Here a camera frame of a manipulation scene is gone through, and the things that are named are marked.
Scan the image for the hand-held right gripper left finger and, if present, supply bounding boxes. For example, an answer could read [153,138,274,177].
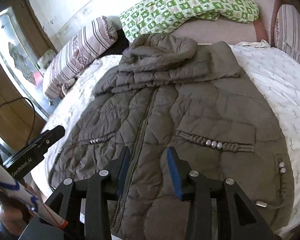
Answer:
[44,145,132,240]

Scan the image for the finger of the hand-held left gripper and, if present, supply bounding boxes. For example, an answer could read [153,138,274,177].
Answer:
[41,126,65,145]

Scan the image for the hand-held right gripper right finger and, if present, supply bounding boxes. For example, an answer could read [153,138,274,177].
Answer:
[166,147,275,240]

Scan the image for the grey-brown quilted jacket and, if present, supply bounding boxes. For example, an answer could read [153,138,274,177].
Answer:
[49,33,294,240]

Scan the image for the white rod with blue print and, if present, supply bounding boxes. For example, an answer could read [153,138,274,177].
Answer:
[0,154,68,230]

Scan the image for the wooden cabinet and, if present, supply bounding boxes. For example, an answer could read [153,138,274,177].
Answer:
[0,62,45,150]

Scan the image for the pale green patterned cloth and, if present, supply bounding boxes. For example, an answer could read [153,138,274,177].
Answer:
[37,50,57,65]

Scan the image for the striped floral pillow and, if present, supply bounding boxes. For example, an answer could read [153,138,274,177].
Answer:
[275,4,300,73]
[42,16,118,100]

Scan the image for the dark cloth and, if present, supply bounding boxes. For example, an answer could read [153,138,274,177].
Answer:
[100,29,130,58]

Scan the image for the white leaf-print bedsheet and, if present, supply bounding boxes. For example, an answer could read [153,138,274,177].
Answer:
[31,41,300,240]

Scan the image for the green checked quilt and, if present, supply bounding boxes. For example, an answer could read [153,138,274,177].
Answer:
[120,0,259,43]

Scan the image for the thick black cable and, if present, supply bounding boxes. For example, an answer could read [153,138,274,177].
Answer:
[0,97,37,143]

